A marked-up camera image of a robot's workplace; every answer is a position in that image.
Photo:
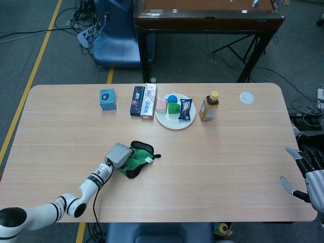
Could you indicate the tea bottle yellow cap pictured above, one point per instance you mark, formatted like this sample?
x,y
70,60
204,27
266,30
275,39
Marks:
x,y
208,108

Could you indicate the white round table grommet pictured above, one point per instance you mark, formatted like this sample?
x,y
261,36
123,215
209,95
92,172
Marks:
x,y
246,97

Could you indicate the white round plate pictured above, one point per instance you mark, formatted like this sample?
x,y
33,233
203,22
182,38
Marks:
x,y
172,122

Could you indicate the dark brown wooden table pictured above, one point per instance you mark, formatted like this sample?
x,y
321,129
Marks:
x,y
202,22

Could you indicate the light blue small box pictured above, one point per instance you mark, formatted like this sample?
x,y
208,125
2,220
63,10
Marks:
x,y
108,100

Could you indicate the green cloth black trim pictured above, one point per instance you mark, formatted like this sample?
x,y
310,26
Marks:
x,y
141,158

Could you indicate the blue snack packet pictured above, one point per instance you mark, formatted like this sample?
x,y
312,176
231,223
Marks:
x,y
185,109

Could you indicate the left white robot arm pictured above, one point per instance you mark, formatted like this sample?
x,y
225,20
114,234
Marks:
x,y
88,187

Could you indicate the white wall socket strip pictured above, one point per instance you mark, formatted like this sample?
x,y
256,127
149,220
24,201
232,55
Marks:
x,y
321,96

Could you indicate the white red toothpaste box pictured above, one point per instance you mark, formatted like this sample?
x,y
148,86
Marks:
x,y
148,103

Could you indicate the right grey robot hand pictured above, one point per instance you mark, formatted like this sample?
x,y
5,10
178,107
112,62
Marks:
x,y
315,184

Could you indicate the blue ball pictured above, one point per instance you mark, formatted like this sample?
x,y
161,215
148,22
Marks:
x,y
172,99

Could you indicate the person leg with shoe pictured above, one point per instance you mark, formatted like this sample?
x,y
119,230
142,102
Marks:
x,y
312,141

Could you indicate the green cube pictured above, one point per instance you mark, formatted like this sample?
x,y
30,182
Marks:
x,y
173,108

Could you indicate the white power strip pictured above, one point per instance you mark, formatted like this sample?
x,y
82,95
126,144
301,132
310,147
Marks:
x,y
84,36

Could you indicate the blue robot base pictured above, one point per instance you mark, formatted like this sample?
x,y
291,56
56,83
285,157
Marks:
x,y
116,38

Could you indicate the pink block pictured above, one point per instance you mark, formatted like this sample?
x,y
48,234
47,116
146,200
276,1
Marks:
x,y
161,104

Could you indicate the dark blue toothpaste box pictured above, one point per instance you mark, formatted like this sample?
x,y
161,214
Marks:
x,y
136,101

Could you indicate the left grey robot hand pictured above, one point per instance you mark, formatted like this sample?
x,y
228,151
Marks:
x,y
119,153

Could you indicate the light blue small object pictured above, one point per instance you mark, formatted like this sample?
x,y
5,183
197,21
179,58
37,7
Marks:
x,y
255,3

